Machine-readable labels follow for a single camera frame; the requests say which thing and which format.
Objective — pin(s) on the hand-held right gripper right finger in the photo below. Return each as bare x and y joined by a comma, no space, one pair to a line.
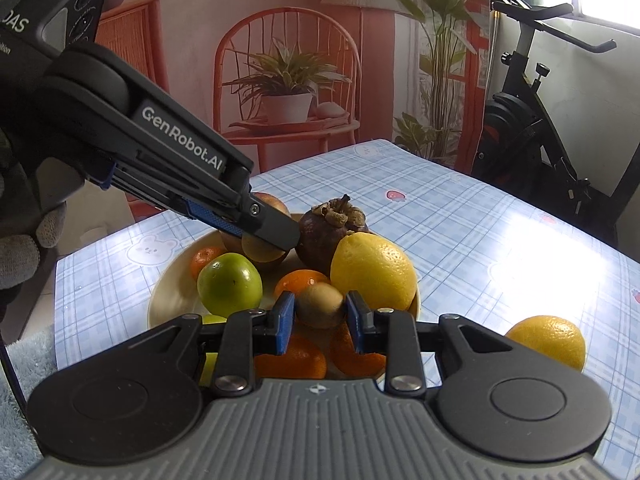
356,322

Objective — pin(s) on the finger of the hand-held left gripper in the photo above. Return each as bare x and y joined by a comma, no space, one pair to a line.
220,221
270,225

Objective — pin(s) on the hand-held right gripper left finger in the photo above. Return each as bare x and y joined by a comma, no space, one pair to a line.
284,322

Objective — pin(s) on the red apple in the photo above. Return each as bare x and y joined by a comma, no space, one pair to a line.
272,205

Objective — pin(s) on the small brown round fruit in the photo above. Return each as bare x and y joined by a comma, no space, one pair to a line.
320,305
260,252

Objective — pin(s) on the orange tangerine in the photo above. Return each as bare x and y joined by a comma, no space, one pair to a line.
290,357
300,280
202,260
357,360

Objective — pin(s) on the dark red mangosteen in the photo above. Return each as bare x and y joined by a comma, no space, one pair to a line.
320,240

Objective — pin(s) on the yellow lemon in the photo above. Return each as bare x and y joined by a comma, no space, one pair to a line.
547,340
372,270

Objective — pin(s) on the green apple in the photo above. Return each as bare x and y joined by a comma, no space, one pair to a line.
227,285
214,318

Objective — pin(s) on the yellow bowl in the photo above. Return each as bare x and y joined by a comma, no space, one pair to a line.
172,285

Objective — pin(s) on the person's left hand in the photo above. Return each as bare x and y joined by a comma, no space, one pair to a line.
20,260

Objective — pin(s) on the blue plaid tablecloth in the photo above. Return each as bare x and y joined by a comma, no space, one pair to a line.
475,240

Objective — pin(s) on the light blue fluffy cloth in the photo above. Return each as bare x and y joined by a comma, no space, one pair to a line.
30,360

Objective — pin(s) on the black exercise bike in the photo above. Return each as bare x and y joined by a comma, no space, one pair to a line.
515,125

